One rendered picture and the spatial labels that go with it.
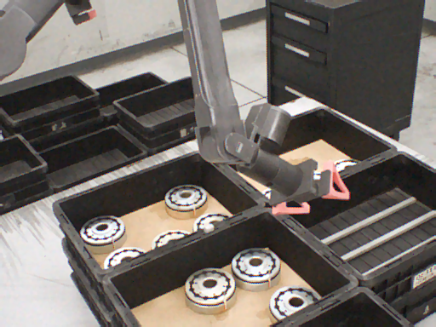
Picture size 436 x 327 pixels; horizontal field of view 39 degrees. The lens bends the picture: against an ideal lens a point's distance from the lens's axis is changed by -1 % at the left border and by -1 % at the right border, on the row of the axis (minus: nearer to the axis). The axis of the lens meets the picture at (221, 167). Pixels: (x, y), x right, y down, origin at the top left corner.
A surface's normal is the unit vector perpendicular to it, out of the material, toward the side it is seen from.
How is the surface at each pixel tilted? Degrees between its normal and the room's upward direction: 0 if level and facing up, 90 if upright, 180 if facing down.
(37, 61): 90
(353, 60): 90
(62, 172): 0
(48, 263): 0
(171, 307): 0
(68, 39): 90
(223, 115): 62
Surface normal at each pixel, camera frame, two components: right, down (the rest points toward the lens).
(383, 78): 0.58, 0.41
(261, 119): 0.50, -0.01
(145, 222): -0.05, -0.84
